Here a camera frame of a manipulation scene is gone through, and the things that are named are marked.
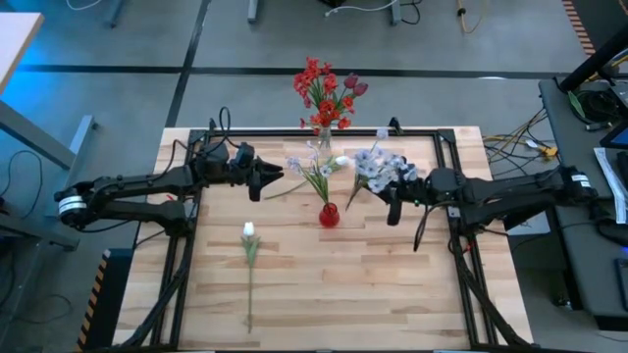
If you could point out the white paper sheet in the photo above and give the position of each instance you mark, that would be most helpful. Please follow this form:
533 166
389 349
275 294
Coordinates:
611 181

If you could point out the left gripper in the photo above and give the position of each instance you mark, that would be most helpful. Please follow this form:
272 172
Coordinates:
218 164

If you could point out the hazard striped black plate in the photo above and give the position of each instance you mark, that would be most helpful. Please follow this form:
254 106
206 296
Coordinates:
115 294

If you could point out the red artificial flower bunch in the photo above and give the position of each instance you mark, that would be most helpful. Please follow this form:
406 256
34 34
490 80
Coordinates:
326 105

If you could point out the white artificial tulip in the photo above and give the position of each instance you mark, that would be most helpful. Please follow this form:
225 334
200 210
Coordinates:
249 229
342 160

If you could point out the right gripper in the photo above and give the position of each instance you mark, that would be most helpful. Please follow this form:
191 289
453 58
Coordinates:
444 185

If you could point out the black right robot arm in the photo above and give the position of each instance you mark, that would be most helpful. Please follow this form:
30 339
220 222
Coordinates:
520 191

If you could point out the black diagonal beam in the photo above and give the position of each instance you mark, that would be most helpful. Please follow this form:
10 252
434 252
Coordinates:
593 59

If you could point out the grey side desk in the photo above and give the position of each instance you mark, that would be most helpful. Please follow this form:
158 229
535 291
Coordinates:
579 147

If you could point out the grey table leg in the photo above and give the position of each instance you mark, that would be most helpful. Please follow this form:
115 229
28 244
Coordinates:
252 11
396 12
115 12

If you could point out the dark red artificial tulip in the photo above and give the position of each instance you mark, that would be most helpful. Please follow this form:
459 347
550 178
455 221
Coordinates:
350 81

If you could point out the hazard striped black mat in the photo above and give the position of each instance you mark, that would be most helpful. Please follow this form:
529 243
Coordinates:
581 29

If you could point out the large pale lilac flower bunch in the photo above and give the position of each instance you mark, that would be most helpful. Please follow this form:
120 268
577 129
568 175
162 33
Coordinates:
373 169

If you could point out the grey metal desk frame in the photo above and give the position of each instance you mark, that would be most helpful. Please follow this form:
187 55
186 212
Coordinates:
34 139

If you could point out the red glass vase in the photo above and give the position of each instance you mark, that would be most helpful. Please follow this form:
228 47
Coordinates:
329 218

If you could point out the clear glass vase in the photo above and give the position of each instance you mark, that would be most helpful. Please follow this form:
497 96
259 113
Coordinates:
325 142

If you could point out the small pale lilac flower bunch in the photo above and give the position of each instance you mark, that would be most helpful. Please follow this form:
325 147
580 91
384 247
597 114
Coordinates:
319 184

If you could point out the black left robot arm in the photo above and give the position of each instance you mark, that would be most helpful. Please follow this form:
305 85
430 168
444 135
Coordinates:
137 188

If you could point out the black aluminium table frame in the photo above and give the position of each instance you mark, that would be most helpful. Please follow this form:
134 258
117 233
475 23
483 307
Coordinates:
275 132

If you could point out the black tablet screen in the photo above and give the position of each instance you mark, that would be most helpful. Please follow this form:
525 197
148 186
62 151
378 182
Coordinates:
618 137

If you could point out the white table top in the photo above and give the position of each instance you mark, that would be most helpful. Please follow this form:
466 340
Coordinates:
15 44

